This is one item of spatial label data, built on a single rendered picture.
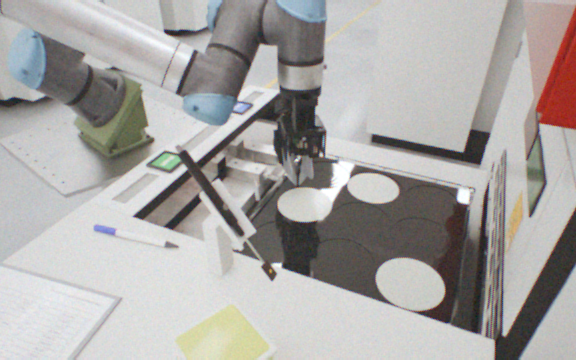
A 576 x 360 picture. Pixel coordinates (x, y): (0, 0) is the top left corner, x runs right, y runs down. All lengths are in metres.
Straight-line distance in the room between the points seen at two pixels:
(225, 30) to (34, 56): 0.51
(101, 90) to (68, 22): 0.47
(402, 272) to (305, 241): 0.16
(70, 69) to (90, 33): 0.44
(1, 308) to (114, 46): 0.36
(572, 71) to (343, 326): 0.33
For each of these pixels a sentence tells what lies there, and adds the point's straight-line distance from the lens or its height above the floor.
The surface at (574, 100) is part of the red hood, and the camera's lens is 0.36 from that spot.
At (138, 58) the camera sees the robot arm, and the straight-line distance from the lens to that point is 0.63.
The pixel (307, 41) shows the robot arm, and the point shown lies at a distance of 0.62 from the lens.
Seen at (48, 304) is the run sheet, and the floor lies 0.97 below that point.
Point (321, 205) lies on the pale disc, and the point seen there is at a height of 0.90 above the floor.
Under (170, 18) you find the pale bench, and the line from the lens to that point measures 5.29.
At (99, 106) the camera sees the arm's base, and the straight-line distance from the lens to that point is 1.11.
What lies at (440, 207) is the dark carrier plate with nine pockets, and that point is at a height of 0.90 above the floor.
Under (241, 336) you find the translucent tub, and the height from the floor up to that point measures 1.03.
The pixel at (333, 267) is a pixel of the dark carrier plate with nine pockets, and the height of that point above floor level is 0.90.
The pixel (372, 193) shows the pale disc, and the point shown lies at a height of 0.90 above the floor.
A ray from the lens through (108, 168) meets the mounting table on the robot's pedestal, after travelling 1.09.
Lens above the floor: 1.37
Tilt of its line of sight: 36 degrees down
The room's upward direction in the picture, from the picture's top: straight up
